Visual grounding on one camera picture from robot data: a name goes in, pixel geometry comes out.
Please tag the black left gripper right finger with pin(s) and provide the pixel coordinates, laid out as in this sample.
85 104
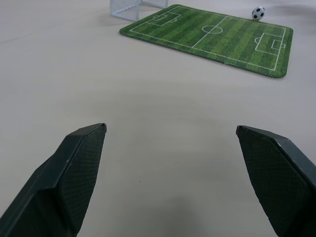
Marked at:
279 182

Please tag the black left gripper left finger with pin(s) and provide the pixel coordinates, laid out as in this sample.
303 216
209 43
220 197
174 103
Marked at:
56 182

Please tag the green soccer field mat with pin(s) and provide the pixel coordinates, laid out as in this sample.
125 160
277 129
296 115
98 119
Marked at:
212 37

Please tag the small soccer ball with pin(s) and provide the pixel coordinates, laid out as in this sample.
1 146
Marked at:
258 12

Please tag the white toy goal with net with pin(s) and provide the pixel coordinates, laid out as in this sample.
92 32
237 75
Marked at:
128 8

